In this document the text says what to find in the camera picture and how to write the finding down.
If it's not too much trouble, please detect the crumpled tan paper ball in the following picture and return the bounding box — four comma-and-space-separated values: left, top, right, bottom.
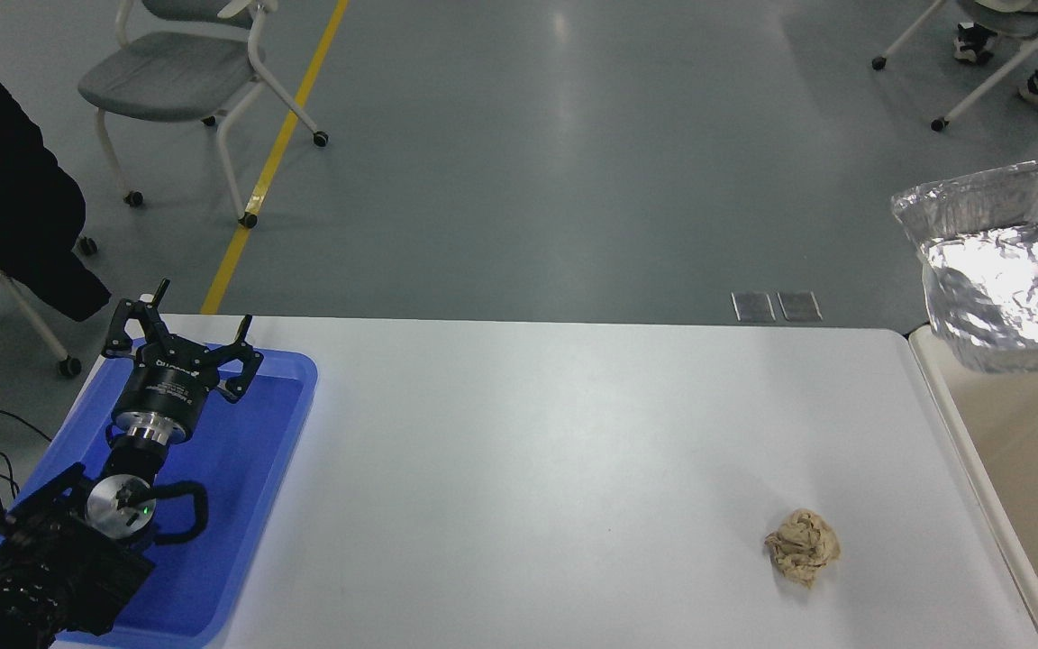
764, 508, 842, 589

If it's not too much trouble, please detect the large pale plastic bin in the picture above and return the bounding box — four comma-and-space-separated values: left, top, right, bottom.
908, 324, 1038, 649

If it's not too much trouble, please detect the white-legged chair with casters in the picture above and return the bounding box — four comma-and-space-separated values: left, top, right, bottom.
0, 225, 98, 379

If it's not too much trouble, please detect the metal floor outlet plate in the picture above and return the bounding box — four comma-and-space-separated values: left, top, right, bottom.
778, 290, 823, 322
732, 291, 776, 323

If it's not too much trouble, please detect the blue plastic tray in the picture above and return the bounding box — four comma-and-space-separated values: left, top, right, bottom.
0, 341, 318, 648

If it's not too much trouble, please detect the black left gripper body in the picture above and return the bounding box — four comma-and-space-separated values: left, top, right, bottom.
118, 347, 218, 426

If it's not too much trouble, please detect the grey chair with white frame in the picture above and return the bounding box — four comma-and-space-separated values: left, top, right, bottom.
77, 0, 331, 230
870, 0, 1038, 133

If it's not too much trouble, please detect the silver foil plate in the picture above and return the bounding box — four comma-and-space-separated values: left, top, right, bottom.
890, 160, 1038, 375

